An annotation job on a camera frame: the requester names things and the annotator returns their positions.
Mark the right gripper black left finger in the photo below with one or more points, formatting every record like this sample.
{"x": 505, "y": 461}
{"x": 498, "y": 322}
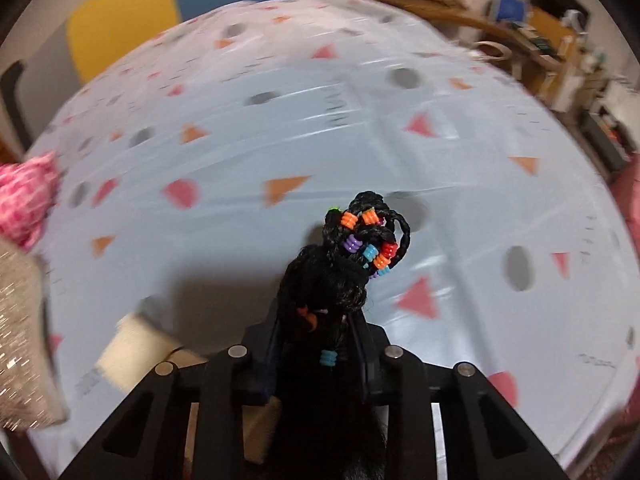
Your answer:
{"x": 263, "y": 365}

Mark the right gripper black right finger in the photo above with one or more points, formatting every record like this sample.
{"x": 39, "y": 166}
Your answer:
{"x": 370, "y": 341}

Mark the black braided beaded hair piece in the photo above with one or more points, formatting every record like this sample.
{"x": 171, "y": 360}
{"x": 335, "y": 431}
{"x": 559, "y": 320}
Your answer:
{"x": 326, "y": 282}

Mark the patterned white tablecloth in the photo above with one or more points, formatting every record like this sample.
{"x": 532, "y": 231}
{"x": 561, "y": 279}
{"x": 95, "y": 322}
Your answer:
{"x": 196, "y": 167}

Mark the glittery gold tissue box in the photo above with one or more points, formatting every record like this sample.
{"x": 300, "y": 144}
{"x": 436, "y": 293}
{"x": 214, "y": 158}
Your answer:
{"x": 29, "y": 394}

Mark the pink spotted plush toy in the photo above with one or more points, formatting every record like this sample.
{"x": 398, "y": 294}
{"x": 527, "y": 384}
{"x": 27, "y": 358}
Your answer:
{"x": 28, "y": 191}

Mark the wooden cluttered shelf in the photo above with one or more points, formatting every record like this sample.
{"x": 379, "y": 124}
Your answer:
{"x": 544, "y": 55}

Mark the grey yellow blue chair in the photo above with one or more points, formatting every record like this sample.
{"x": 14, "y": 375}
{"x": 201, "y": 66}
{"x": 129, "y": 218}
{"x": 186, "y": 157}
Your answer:
{"x": 60, "y": 45}

